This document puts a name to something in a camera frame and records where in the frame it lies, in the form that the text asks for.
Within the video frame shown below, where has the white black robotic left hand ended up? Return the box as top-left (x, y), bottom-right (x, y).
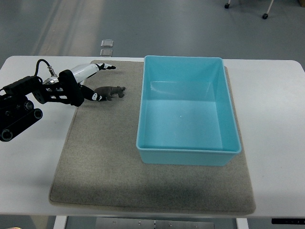
top-left (71, 63), bottom-right (116, 101)

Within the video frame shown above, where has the brown toy hippo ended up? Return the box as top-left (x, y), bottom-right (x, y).
top-left (94, 86), bottom-right (126, 101)

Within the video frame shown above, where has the blue plastic box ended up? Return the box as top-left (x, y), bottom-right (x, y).
top-left (136, 55), bottom-right (242, 166)

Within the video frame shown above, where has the lower floor socket cover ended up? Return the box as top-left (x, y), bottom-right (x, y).
top-left (100, 49), bottom-right (113, 57)

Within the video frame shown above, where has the floor socket cover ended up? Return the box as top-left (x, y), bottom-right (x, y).
top-left (100, 49), bottom-right (113, 57)
top-left (101, 39), bottom-right (113, 48)

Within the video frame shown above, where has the upper floor socket cover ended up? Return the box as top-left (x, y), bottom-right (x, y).
top-left (101, 39), bottom-right (113, 48)

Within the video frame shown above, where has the grey felt mat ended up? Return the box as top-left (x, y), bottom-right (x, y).
top-left (49, 62), bottom-right (255, 215)

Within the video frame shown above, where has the right black caster wheel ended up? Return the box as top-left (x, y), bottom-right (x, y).
top-left (262, 13), bottom-right (268, 20)

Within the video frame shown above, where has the black table control panel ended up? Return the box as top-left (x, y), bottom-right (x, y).
top-left (271, 218), bottom-right (305, 225)

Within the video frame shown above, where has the metal table base plate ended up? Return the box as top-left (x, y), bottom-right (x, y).
top-left (95, 217), bottom-right (215, 229)

